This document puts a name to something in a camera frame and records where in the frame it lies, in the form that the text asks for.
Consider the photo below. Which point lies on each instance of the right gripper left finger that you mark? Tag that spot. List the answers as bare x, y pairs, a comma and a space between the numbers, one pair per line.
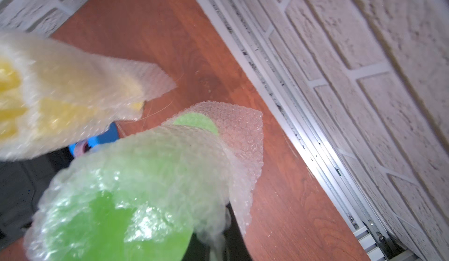
197, 251

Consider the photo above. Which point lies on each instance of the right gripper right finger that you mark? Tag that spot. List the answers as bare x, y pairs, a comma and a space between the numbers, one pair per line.
235, 248

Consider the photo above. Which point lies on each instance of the bubble wrap sheet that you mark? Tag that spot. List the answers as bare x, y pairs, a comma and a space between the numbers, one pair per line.
18, 45
240, 130

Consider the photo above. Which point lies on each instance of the green plastic wine glass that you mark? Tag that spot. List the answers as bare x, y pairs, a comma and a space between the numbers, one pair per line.
140, 198

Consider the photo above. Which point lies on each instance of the yellow plastic wine glass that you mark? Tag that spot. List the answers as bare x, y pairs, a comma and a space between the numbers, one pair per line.
64, 99

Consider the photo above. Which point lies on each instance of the blue tape dispenser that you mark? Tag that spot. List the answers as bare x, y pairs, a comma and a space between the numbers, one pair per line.
82, 147

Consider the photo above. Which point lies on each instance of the black plastic tool case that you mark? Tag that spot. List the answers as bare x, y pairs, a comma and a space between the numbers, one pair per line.
22, 185

